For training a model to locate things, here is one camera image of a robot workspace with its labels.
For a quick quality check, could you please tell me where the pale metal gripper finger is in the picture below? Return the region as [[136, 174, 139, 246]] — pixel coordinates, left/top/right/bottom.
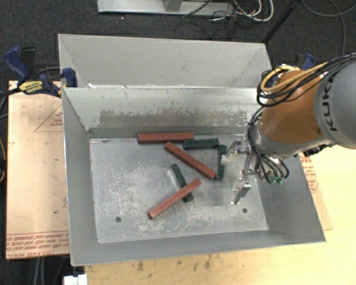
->
[[230, 178, 252, 206], [221, 140, 246, 164]]

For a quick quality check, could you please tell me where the dark green flat block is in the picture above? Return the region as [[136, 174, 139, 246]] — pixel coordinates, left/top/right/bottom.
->
[[182, 138, 220, 151], [169, 163, 195, 204], [215, 144, 228, 181]]

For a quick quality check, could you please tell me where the red-brown flat block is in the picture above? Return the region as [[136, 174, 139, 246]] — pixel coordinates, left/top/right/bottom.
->
[[137, 132, 195, 144], [148, 178, 202, 220], [163, 141, 217, 181]]

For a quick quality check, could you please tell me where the grey metal bin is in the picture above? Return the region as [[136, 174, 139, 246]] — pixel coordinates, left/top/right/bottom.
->
[[58, 33, 326, 267]]

